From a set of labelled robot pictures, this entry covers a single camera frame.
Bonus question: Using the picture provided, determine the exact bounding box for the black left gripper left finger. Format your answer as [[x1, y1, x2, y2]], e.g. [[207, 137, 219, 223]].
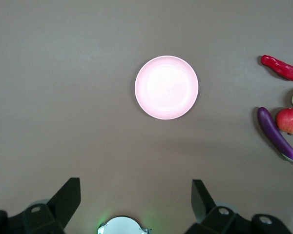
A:
[[0, 177, 82, 234]]

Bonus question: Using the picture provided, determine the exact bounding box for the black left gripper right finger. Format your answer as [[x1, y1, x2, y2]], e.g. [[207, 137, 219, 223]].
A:
[[185, 179, 293, 234]]

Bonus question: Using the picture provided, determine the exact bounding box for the purple eggplant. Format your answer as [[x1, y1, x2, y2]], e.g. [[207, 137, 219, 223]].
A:
[[256, 106, 293, 167]]

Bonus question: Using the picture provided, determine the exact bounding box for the red apple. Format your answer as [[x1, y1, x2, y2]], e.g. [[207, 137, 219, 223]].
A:
[[276, 107, 293, 136]]

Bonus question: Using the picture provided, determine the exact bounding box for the red chili pepper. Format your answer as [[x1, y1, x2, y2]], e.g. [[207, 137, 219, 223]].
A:
[[260, 55, 293, 81]]

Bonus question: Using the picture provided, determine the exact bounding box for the brown table mat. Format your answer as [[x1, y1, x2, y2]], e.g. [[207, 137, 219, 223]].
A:
[[0, 0, 293, 234]]

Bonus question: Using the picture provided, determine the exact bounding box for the pink round plate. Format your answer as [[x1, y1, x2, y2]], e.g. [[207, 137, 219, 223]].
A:
[[134, 55, 200, 120]]

